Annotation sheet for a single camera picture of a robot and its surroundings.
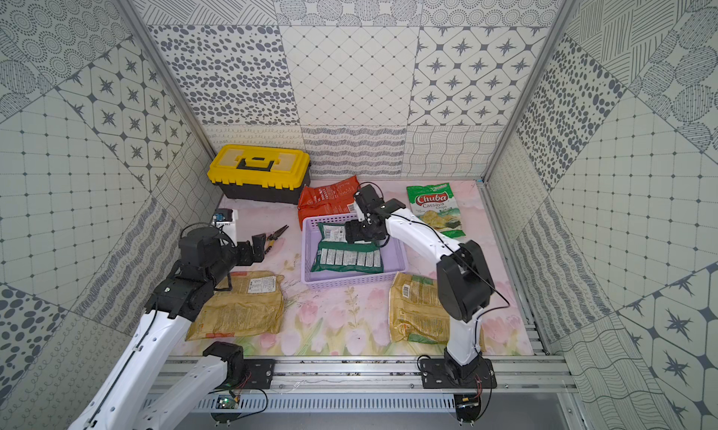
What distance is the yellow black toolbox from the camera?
1029 millimetres

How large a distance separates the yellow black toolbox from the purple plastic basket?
149mm

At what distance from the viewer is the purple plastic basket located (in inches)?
34.5

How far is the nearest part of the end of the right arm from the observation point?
0.65 meters

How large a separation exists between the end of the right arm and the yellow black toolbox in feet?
1.14

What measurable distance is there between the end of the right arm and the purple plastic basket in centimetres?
4

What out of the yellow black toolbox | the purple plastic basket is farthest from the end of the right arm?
the yellow black toolbox
